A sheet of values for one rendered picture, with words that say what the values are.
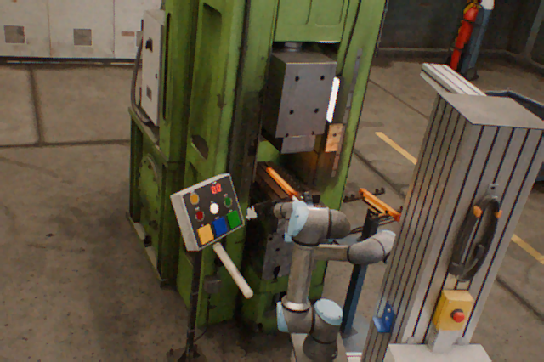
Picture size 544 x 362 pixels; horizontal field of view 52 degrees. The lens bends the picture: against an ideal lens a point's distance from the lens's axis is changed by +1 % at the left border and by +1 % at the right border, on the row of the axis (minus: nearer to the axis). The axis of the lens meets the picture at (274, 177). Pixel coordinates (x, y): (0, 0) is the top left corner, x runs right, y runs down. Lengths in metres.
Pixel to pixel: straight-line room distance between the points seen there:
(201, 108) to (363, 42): 0.97
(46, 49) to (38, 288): 4.56
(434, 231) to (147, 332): 2.29
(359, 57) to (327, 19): 0.32
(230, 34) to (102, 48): 5.43
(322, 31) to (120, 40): 5.36
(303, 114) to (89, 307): 1.87
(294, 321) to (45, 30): 6.27
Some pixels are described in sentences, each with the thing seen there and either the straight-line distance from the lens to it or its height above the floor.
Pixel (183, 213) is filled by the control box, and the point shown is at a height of 1.11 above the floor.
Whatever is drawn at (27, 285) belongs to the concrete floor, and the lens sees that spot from 4.04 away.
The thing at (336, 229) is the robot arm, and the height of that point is 1.41.
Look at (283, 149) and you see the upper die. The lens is 2.95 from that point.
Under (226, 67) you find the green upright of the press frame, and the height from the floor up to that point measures 1.70.
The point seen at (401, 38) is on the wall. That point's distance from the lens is 10.68.
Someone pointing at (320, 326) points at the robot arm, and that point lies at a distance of 2.31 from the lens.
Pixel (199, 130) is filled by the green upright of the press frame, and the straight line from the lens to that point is 3.29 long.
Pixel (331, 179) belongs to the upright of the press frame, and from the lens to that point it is 3.43.
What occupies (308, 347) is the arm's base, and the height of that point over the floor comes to 0.86.
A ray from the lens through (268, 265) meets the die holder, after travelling 3.27.
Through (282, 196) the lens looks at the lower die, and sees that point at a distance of 3.12.
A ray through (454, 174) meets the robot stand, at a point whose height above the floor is 1.87.
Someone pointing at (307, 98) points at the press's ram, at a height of 1.57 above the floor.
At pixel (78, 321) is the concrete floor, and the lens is 3.74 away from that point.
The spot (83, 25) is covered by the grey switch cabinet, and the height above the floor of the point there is 0.54.
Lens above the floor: 2.52
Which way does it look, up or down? 28 degrees down
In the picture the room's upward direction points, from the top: 9 degrees clockwise
